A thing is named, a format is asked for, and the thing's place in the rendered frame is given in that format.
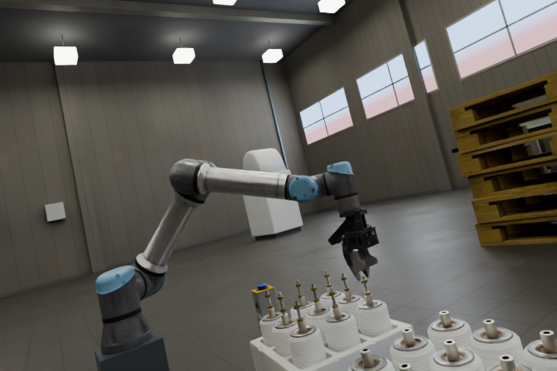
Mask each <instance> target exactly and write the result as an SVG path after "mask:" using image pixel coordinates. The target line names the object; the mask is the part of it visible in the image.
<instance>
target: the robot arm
mask: <svg viewBox="0 0 557 371"><path fill-rule="evenodd" d="M169 179H170V182H171V185H172V187H173V188H174V192H175V196H174V198H173V200H172V203H171V204H170V205H169V207H168V209H167V212H166V214H165V215H164V216H163V218H162V221H161V223H160V224H159V225H158V227H157V230H156V232H155V234H154V235H153V237H152V239H151V241H150V243H149V245H148V246H147V248H146V250H145V252H144V253H140V254H139V255H138V256H137V257H136V259H135V260H134V262H133V265H132V266H130V265H128V266H122V267H117V268H115V269H113V270H111V271H108V272H105V273H103V274H102V275H100V276H99V277H98V278H97V279H96V293H97V294H98V298H99V307H100V311H101V316H102V321H103V333H102V339H101V345H100V347H101V352H102V354H116V353H120V352H123V351H125V350H128V349H132V348H134V347H137V346H139V345H141V344H143V343H145V342H147V341H148V340H150V339H151V338H152V337H153V334H152V330H151V328H150V326H149V324H148V323H147V321H146V319H145V318H144V316H143V313H142V309H141V305H140V301H141V300H143V299H145V298H147V297H149V296H152V295H154V294H156V293H157V292H158V291H159V290H161V289H162V287H163V286H164V284H165V281H166V278H167V275H166V272H167V260H168V259H169V258H170V256H171V254H172V251H173V250H174V248H175V247H176V245H177V243H178V241H179V239H180V237H181V236H182V234H183V232H184V230H185V228H186V226H187V225H188V223H189V221H190V219H191V217H192V216H193V214H194V212H195V210H196V208H197V206H199V205H203V204H204V203H205V201H206V199H207V197H208V195H209V194H210V193H212V192H218V193H226V194H234V195H248V196H257V197H264V198H273V199H281V200H293V201H297V202H299V203H308V202H310V201H312V200H316V199H320V198H323V197H327V196H330V195H334V199H335V202H336V206H337V212H340V213H339V215H340V218H342V217H346V220H345V221H344V222H343V223H342V224H341V225H340V227H339V228H338V229H337V230H336V231H335V232H334V233H333V234H332V236H331V237H330V238H329V239H328V242H329V243H330V244H331V245H334V244H337V243H340V242H341V241H342V252H343V256H344V258H345V260H346V263H347V265H348V266H349V268H350V269H351V271H352V273H353V274H354V276H355V277H356V279H357V280H358V281H359V282H360V281H361V276H360V273H359V271H363V273H364V274H365V275H366V277H369V275H370V266H373V265H375V264H377V263H378V260H377V258H376V257H374V256H372V255H370V252H369V250H368V248H370V247H372V246H374V245H377V244H378V243H379V240H378V237H377V234H376V231H375V227H371V225H370V227H369V224H368V225H367V224H366V218H365V214H367V210H366V209H363V210H362V209H360V207H361V202H360V198H359V195H358V193H357V188H356V183H355V179H354V174H353V172H352V169H351V164H350V163H349V162H348V161H342V162H338V163H335V164H331V165H329V166H327V172H325V173H322V174H319V175H315V176H298V175H289V174H279V173H271V172H262V171H245V170H236V169H227V168H218V167H216V166H215V165H214V164H213V163H211V162H209V161H206V160H194V159H183V160H180V161H178V162H177V163H175V164H174V165H173V167H172V169H171V170H170V174H169ZM367 226H368V228H367ZM354 249H357V251H353V250H354ZM352 251H353V252H352Z"/></svg>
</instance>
